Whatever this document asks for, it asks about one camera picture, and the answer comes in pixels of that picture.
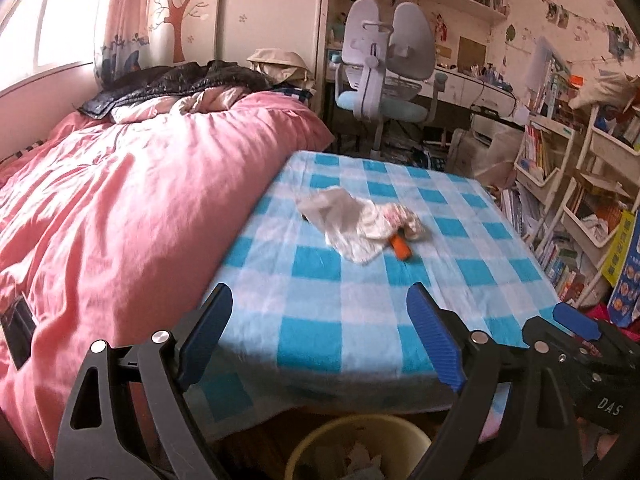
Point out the small orange wrapper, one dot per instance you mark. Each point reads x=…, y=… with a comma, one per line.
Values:
x=400, y=249

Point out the white printer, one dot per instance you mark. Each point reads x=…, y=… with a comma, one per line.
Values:
x=492, y=127

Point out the pink printed curtain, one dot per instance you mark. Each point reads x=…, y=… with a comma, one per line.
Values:
x=120, y=20

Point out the beige pillow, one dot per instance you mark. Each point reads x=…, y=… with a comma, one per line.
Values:
x=277, y=62

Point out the pile of papers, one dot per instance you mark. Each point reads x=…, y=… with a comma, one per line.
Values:
x=415, y=152

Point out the tall white book rack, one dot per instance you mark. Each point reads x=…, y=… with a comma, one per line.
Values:
x=600, y=185

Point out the row of upright books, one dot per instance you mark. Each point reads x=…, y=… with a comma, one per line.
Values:
x=547, y=80

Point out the brown cork board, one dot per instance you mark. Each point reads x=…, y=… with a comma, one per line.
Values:
x=471, y=53

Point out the black puffy jacket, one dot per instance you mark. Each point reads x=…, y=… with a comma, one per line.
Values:
x=165, y=82

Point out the white drawer cabinet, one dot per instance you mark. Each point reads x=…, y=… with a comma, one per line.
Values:
x=475, y=155

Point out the blue white checkered tablecloth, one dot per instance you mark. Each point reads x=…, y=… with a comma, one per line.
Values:
x=310, y=310

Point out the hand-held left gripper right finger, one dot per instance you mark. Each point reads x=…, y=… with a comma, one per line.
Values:
x=435, y=340

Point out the beige cloth bag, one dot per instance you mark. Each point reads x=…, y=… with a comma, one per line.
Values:
x=605, y=91

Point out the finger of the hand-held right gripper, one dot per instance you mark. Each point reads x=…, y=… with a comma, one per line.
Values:
x=575, y=317

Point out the pink duvet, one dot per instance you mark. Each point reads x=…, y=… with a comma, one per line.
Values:
x=125, y=210

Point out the blue plaid pillow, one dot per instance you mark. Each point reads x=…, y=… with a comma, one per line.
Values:
x=297, y=92

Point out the window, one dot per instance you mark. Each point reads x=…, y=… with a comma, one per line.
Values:
x=45, y=20

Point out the green leaf sticker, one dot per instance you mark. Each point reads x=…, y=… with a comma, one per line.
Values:
x=510, y=32

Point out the grey blue desk chair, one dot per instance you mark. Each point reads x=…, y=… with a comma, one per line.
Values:
x=372, y=75

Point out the white wardrobe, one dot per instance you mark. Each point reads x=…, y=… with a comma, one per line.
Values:
x=265, y=10

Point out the white desk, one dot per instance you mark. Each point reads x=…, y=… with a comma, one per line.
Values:
x=460, y=82

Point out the small white book rack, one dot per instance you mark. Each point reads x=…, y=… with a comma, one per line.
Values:
x=545, y=170

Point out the beige trash bin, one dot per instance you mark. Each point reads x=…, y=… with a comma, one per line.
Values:
x=300, y=452

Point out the blue yellow box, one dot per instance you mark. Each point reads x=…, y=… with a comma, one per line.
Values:
x=627, y=270

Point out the black rectangular object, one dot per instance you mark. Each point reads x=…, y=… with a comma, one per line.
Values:
x=17, y=335

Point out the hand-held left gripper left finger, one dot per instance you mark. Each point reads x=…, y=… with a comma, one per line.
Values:
x=205, y=332

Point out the white disposable glove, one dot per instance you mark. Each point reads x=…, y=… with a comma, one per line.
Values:
x=340, y=225

